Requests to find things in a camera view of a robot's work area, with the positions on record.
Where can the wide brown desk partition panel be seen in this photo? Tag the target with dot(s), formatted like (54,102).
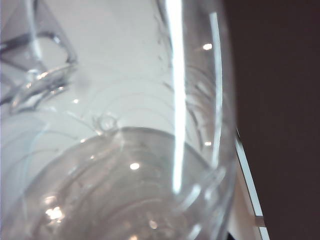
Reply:
(282,100)

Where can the clear Nongfu Spring water bottle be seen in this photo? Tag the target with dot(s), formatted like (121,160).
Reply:
(130,150)

